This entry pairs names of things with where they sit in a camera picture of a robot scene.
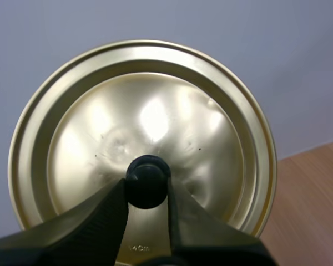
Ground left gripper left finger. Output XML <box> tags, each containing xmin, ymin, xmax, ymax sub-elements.
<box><xmin>0</xmin><ymin>177</ymin><xmax>130</xmax><ymax>266</ymax></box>

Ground gold pot lid black knob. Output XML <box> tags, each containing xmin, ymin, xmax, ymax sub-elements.
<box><xmin>7</xmin><ymin>39</ymin><xmax>278</xmax><ymax>266</ymax></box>

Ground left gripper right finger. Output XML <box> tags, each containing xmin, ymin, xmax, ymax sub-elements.
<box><xmin>166</xmin><ymin>175</ymin><xmax>276</xmax><ymax>266</ymax></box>

